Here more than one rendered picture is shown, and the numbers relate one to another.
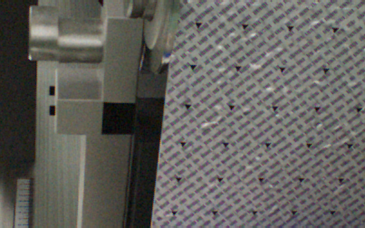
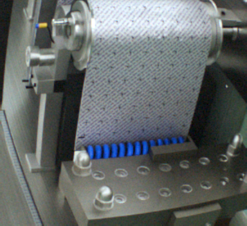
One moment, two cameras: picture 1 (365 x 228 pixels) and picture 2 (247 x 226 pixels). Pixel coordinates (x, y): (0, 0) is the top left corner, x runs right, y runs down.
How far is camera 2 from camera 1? 0.61 m
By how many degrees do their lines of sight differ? 13
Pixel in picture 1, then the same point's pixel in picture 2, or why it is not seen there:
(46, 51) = (35, 63)
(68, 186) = (19, 112)
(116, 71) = (60, 68)
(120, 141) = (59, 94)
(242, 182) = (112, 108)
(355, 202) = (154, 113)
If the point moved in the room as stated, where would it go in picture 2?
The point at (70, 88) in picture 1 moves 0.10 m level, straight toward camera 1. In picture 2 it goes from (40, 75) to (50, 107)
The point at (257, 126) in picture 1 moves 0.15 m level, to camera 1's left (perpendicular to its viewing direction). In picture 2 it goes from (118, 87) to (36, 83)
